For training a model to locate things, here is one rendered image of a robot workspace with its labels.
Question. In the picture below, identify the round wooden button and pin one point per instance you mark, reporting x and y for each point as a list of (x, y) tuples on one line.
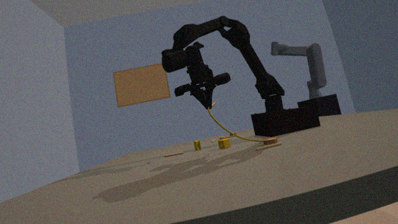
[(270, 141)]

